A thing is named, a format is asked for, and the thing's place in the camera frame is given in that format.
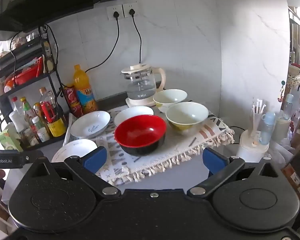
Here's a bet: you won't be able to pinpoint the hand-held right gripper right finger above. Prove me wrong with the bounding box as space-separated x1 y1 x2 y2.
187 147 282 200

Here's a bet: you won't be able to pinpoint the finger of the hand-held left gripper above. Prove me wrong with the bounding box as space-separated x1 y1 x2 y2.
19 150 44 165

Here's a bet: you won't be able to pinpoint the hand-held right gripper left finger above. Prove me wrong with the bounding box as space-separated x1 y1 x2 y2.
27 146 122 201

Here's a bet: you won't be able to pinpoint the white plate blue print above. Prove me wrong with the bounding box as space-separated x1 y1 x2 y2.
51 139 98 163
70 110 111 138
114 106 154 127

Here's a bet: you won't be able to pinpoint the red and black bowl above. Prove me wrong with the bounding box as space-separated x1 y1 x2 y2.
114 115 167 156

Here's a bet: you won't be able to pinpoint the cream bowl yellow pattern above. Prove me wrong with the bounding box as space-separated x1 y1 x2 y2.
153 89 188 113
165 102 209 133

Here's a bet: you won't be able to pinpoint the green cardboard box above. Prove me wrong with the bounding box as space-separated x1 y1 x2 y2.
0 122 24 152

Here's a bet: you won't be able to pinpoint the white cap green label jar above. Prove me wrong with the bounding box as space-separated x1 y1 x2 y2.
32 116 51 142

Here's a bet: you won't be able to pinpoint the patterned fringed table mat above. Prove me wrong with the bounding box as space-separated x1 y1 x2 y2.
62 102 235 186

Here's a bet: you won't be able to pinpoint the white cylindrical container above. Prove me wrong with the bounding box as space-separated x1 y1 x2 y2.
236 129 270 159

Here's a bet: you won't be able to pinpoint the red cap white bottle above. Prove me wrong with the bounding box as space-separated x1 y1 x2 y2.
9 97 26 133

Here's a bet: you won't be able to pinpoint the yellow cap sauce bottle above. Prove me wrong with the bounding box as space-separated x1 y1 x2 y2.
20 97 38 126

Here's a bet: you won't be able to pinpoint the cup of white sticks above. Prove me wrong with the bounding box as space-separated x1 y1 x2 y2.
250 99 268 140

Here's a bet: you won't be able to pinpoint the blue baby bottle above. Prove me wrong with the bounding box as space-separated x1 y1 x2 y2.
260 112 276 145

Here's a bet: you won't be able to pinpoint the red drink cans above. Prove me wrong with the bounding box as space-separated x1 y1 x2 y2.
62 85 84 117

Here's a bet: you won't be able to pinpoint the orange juice bottle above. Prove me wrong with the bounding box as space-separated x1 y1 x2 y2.
73 64 98 115

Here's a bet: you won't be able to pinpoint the cream kettle base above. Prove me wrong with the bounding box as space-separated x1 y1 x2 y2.
126 96 161 107

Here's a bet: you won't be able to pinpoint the black metal storage rack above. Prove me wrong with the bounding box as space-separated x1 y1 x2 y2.
0 25 67 152

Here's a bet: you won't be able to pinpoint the grey cup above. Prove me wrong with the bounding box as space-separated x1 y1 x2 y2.
272 116 292 142

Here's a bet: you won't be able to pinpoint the red plastic container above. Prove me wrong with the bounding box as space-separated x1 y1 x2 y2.
4 66 42 86

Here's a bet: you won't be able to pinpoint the brown cardboard box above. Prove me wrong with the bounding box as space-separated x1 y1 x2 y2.
281 155 300 205

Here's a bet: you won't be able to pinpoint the wooden spoon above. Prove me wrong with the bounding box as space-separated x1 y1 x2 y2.
43 42 53 74

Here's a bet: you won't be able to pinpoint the black range hood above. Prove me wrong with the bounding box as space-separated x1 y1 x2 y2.
0 0 138 33

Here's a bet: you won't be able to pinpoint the soy sauce bottle red handle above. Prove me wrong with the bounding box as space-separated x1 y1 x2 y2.
39 87 67 137

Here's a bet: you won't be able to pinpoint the glass kettle cream handle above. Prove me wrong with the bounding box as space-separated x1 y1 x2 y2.
121 64 167 101

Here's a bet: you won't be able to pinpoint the black power cable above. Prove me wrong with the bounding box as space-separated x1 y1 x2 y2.
85 11 120 73
129 9 143 65

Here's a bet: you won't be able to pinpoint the white wall socket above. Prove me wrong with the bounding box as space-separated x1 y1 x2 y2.
107 4 123 20
122 2 138 18

